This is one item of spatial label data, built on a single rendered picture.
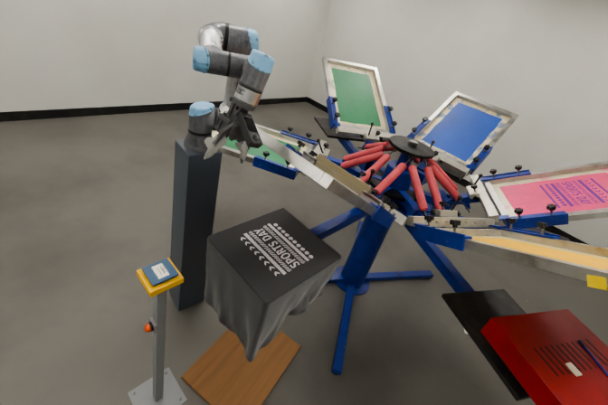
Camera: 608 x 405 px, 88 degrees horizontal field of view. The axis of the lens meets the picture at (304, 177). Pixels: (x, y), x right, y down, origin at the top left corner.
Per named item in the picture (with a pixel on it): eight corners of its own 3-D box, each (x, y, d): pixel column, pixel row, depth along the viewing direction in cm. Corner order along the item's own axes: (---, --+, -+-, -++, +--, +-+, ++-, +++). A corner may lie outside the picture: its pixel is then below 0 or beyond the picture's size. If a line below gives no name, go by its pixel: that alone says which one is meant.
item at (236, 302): (250, 365, 144) (266, 305, 123) (199, 296, 168) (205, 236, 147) (255, 362, 146) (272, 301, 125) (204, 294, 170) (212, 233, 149)
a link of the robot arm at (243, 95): (266, 97, 97) (246, 89, 90) (261, 110, 98) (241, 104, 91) (251, 88, 101) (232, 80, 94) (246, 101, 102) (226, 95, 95)
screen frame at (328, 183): (327, 189, 95) (333, 178, 94) (219, 112, 126) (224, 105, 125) (387, 225, 161) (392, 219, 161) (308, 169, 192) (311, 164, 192)
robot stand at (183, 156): (168, 292, 224) (175, 139, 166) (193, 282, 236) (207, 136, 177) (178, 311, 214) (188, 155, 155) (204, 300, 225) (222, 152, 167)
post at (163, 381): (145, 431, 156) (142, 307, 110) (128, 393, 168) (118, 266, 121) (186, 400, 171) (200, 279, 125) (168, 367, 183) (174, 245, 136)
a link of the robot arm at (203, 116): (188, 122, 164) (189, 97, 158) (214, 126, 169) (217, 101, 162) (186, 132, 155) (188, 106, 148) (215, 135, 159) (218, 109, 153)
